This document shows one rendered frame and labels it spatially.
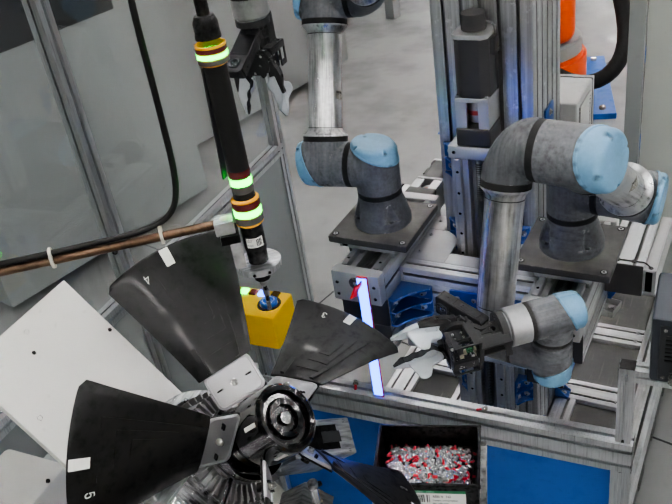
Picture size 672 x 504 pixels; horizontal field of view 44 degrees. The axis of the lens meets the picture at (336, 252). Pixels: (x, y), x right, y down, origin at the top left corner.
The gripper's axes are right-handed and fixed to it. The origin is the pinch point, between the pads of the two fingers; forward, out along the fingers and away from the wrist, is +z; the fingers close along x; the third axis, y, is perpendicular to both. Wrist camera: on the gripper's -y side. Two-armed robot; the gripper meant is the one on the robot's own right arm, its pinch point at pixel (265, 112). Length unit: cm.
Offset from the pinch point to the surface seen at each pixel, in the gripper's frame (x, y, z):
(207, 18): -26, -51, -37
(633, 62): -62, 128, 37
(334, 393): -14, -17, 63
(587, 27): 8, 485, 148
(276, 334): -3.3, -19.2, 45.4
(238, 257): -23, -53, 0
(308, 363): -25, -43, 29
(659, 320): -83, -22, 26
